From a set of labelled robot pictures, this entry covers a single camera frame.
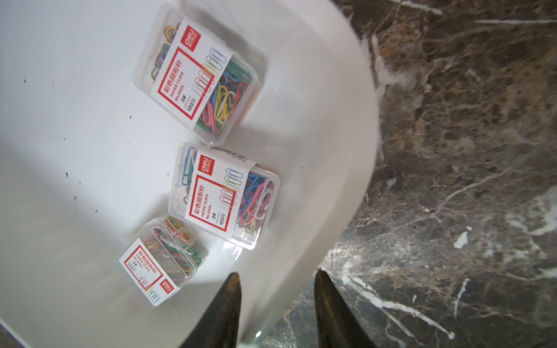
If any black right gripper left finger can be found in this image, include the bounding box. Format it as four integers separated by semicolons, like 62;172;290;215
180;273;242;348

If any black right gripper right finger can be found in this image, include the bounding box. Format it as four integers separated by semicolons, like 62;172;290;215
314;269;376;347

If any paper clip box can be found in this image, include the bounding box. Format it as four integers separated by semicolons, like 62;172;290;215
118;215;209;307
168;143;280;250
133;4;262;146

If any white plastic storage tray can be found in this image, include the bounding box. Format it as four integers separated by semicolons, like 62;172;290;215
1;1;379;347

